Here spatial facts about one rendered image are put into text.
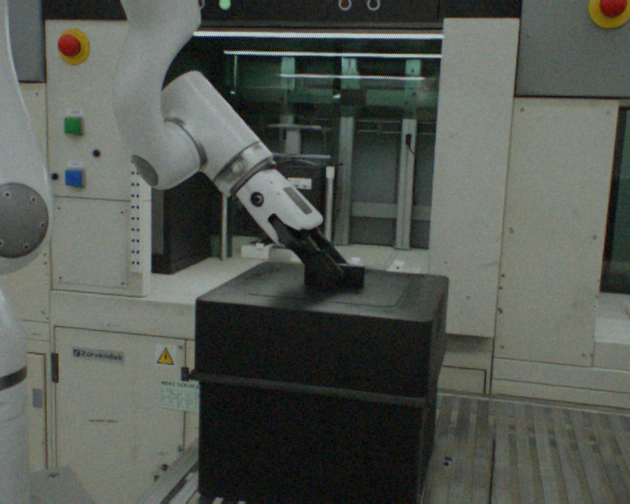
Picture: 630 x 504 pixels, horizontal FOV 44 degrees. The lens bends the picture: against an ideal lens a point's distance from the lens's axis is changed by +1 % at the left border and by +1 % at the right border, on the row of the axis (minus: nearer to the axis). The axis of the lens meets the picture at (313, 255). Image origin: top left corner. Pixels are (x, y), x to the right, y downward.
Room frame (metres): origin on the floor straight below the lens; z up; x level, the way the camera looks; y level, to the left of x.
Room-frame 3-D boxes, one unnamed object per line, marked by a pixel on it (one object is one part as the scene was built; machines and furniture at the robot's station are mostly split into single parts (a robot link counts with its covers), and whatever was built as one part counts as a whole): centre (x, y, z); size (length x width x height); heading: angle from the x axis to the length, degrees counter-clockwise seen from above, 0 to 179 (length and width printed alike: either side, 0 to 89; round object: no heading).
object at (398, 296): (1.00, -0.03, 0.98); 0.29 x 0.29 x 0.13; 77
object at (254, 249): (2.06, 0.06, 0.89); 0.22 x 0.21 x 0.04; 167
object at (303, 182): (2.06, 0.06, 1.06); 0.24 x 0.20 x 0.32; 77
